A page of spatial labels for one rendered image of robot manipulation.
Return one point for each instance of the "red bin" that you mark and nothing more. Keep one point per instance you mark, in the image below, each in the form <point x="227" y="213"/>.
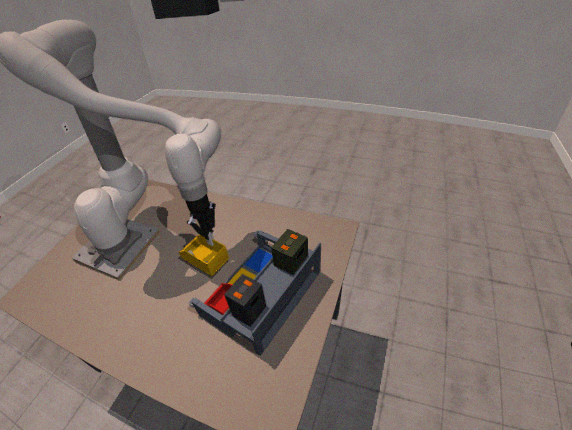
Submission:
<point x="217" y="300"/>

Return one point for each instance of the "dark grey metal shelf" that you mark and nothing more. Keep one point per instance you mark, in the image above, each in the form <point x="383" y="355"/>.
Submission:
<point x="277" y="291"/>

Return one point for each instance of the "yellow bin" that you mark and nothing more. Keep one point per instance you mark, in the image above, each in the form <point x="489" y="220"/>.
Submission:
<point x="217" y="255"/>

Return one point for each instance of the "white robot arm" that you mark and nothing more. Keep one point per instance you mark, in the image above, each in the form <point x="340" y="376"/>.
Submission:
<point x="34" y="57"/>

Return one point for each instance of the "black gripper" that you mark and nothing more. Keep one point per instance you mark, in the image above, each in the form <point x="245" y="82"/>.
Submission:
<point x="206" y="225"/>

